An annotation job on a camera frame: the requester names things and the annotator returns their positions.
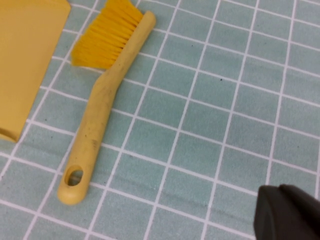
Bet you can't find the yellow plastic dustpan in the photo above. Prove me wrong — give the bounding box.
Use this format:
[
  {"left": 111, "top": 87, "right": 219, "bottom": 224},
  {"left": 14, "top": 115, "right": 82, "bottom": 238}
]
[{"left": 0, "top": 0, "right": 72, "bottom": 144}]

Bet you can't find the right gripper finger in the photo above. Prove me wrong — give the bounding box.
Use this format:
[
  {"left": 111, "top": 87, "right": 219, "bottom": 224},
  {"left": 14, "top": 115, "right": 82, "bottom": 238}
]
[{"left": 253, "top": 184, "right": 320, "bottom": 240}]

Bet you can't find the green checked tablecloth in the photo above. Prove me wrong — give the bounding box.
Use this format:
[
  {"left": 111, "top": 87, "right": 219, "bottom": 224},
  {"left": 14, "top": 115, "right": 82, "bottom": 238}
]
[{"left": 0, "top": 0, "right": 320, "bottom": 240}]

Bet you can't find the yellow hand brush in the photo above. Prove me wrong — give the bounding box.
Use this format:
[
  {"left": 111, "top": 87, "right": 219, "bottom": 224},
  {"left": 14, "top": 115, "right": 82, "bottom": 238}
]
[{"left": 57, "top": 0, "right": 157, "bottom": 207}]

